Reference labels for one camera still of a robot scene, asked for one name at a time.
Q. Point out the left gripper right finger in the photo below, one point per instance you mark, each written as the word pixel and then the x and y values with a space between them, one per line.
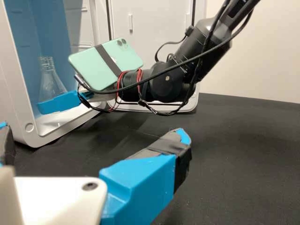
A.
pixel 140 182

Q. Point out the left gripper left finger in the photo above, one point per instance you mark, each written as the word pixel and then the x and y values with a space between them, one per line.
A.
pixel 7 145

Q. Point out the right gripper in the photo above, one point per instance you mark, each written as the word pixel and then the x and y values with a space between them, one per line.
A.
pixel 99 99

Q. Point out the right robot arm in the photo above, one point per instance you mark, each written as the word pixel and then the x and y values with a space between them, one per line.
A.
pixel 201 42

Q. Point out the clear flask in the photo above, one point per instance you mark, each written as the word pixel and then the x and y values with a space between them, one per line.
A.
pixel 50 82

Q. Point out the white incubator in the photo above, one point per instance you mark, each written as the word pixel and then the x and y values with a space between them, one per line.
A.
pixel 21 70

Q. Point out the right wrist camera phone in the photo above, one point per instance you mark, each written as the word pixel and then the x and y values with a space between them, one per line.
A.
pixel 103 68

